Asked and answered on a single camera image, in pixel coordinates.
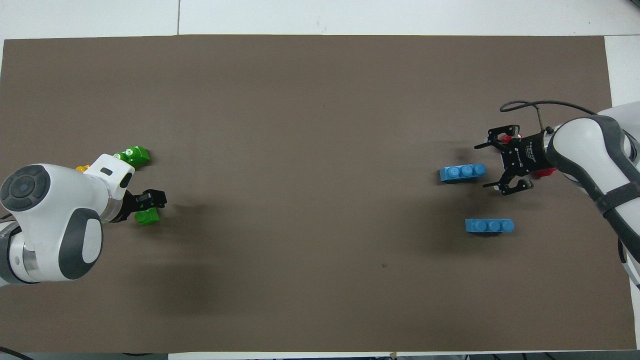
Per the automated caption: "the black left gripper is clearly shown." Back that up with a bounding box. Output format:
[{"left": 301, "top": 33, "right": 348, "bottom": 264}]
[{"left": 107, "top": 188, "right": 168, "bottom": 224}]

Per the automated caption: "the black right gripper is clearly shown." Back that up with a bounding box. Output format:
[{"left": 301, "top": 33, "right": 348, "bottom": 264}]
[{"left": 473, "top": 124, "right": 552, "bottom": 196}]

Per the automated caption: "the plain green two-stud block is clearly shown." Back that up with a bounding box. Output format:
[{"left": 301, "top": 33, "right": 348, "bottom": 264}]
[{"left": 134, "top": 208, "right": 161, "bottom": 226}]

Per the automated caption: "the blue three-stud block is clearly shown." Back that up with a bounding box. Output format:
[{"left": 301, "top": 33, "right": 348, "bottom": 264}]
[
  {"left": 464, "top": 218, "right": 515, "bottom": 235},
  {"left": 439, "top": 162, "right": 487, "bottom": 184}
]

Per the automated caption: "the green block with white-marked studs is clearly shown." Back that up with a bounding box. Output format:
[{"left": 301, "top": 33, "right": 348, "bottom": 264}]
[{"left": 113, "top": 145, "right": 151, "bottom": 169}]

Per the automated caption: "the brown table mat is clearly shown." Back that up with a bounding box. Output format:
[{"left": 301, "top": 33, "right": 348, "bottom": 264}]
[{"left": 0, "top": 34, "right": 638, "bottom": 354}]

